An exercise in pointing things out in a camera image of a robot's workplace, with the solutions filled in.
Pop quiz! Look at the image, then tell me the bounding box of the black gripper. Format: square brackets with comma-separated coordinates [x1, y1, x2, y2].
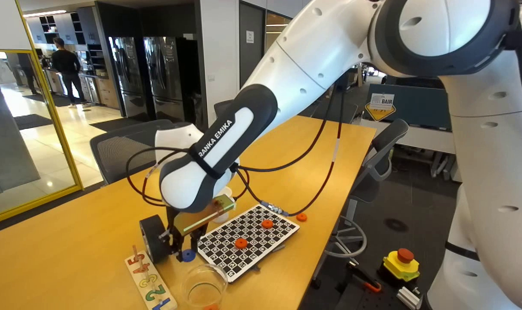
[166, 203, 209, 258]

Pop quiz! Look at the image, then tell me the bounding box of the black white checkered marker board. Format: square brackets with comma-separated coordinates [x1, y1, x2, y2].
[197, 203, 302, 284]

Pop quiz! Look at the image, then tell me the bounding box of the clear plastic cup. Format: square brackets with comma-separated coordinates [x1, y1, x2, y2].
[181, 263, 228, 310]

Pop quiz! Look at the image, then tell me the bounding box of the wooden number puzzle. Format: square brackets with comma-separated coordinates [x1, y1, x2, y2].
[123, 247, 180, 310]

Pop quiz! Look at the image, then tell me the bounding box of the gray mesh office chair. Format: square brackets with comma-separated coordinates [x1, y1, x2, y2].
[212, 98, 242, 134]
[88, 117, 190, 185]

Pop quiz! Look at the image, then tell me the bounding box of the glass door refrigerator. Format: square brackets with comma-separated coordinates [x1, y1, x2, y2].
[142, 34, 188, 125]
[107, 34, 150, 118]

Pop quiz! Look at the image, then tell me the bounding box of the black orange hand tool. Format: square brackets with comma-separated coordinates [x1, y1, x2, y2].
[347, 260, 385, 296]

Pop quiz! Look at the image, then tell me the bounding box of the yellow framed glass partition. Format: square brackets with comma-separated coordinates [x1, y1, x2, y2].
[0, 0, 85, 229]

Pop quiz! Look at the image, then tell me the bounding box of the person in dark clothes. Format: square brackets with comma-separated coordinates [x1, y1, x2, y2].
[50, 37, 85, 106]

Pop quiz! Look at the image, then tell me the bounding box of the yellow red emergency stop button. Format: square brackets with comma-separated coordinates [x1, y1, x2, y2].
[381, 246, 423, 284]

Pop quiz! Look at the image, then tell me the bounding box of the small silver metal box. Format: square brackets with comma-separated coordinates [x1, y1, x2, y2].
[397, 284, 426, 310]

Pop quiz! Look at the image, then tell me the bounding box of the small white yellow sign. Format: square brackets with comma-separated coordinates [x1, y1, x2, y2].
[364, 91, 398, 122]

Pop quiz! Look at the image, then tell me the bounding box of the teal office divider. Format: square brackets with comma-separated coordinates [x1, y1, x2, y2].
[367, 82, 452, 130]

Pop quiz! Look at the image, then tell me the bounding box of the yellow-green wrist camera board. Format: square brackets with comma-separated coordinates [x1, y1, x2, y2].
[180, 192, 240, 234]

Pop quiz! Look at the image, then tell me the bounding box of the thin black cable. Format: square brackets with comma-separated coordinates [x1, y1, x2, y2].
[124, 91, 335, 210]
[233, 82, 347, 220]

